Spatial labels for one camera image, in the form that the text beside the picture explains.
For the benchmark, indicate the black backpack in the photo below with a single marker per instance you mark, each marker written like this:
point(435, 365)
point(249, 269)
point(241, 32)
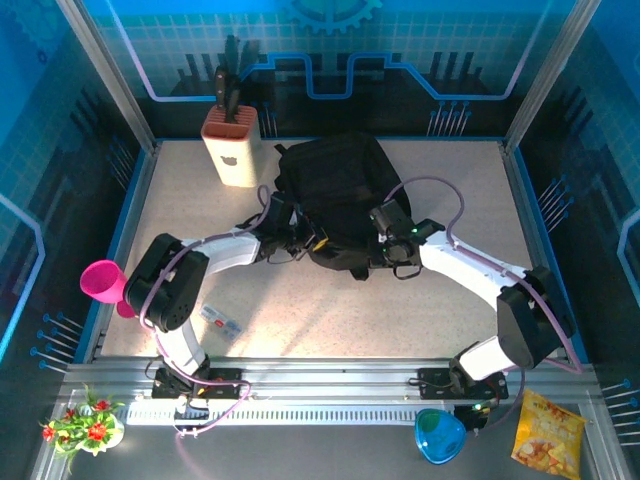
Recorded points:
point(345, 175)

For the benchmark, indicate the small card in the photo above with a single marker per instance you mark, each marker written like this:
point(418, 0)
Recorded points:
point(222, 322)

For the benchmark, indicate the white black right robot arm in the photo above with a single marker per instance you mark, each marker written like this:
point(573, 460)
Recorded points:
point(465, 260)

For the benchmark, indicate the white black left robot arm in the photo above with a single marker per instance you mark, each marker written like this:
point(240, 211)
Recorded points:
point(230, 250)

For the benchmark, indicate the beige knife block orange top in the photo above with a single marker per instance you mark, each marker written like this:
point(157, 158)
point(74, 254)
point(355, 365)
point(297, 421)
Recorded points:
point(232, 155)

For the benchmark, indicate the black controller box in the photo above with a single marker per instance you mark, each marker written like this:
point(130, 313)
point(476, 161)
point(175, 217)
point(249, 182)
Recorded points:
point(472, 417)

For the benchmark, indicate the pink plastic goblet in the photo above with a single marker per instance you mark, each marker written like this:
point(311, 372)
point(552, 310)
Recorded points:
point(102, 282)

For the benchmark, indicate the blue plastic bowl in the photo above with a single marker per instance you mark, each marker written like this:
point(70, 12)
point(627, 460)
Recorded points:
point(440, 437)

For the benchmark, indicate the yellow snack bag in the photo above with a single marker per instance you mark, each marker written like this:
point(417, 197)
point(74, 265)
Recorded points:
point(547, 435)

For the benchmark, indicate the artificial red flower pot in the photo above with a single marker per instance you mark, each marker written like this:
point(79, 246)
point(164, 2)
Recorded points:
point(95, 430)

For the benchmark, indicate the aluminium side rail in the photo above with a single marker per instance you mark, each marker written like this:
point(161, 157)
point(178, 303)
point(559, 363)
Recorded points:
point(526, 200)
point(127, 225)

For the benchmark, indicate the aluminium rail beam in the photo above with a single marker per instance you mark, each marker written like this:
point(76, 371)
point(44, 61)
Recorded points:
point(325, 380)

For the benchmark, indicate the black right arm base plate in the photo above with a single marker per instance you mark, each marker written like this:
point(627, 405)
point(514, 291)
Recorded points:
point(432, 382)

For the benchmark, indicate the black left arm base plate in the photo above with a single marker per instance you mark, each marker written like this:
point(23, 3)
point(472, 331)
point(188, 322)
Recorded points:
point(225, 375)

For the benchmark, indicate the aluminium frame post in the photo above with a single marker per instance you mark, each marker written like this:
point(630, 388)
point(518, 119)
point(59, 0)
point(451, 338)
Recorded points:
point(111, 75)
point(549, 75)

